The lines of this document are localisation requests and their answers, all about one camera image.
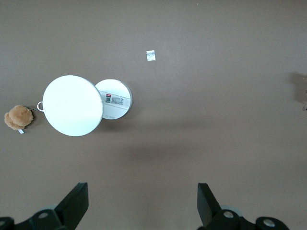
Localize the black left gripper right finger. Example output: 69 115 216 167
197 183 288 230

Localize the white round desk lamp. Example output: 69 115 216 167
42 75 133 137

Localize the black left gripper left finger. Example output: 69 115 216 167
0 182 89 230

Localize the brown plush keychain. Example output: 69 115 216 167
4 101 45 135

